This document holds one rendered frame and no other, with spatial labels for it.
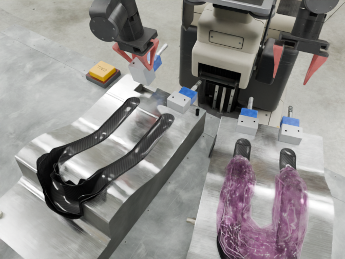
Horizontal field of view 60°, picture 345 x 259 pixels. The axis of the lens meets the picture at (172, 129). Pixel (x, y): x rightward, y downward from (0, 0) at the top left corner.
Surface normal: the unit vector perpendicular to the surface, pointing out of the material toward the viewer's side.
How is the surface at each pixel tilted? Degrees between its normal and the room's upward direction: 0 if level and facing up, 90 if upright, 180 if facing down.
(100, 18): 94
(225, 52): 8
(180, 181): 0
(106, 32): 94
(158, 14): 0
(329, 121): 0
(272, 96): 90
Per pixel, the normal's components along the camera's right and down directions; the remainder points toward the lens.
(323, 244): -0.07, -0.40
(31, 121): 0.00, -0.62
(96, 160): 0.25, -0.85
